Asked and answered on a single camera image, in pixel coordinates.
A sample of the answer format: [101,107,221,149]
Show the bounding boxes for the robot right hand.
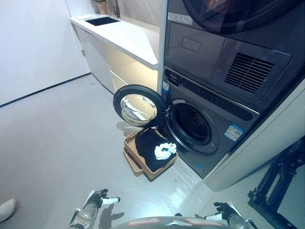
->
[204,202,239,221]

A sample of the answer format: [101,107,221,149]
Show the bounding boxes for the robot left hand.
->
[88,188,121,208]

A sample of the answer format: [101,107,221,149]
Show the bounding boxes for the white garment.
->
[153,142,178,161]

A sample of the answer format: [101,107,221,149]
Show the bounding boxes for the woven wicker laundry basket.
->
[122,127,179,183]

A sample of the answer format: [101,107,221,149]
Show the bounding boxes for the grey front-load washing machine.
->
[157,65,261,179]

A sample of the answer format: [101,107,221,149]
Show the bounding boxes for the round washing machine door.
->
[112,85,168,127]

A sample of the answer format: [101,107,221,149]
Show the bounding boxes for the silver robot torso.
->
[118,216,230,229]

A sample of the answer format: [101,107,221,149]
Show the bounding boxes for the black garment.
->
[134,128,178,172]

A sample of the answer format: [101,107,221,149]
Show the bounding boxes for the white shoe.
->
[0,198,18,223]

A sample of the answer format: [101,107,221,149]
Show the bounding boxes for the white counter cabinet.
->
[70,13,165,95]

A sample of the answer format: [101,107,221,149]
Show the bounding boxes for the grey stacked dryer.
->
[164,0,305,115]

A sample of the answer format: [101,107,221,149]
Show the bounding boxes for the black sink basin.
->
[85,16,121,27]

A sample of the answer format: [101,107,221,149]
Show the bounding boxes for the dark metal faucet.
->
[112,0,122,18]

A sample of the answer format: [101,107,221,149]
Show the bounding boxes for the beige vase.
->
[93,0,108,15]

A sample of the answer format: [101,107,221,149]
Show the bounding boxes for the black metal frame stand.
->
[247,140,305,229]

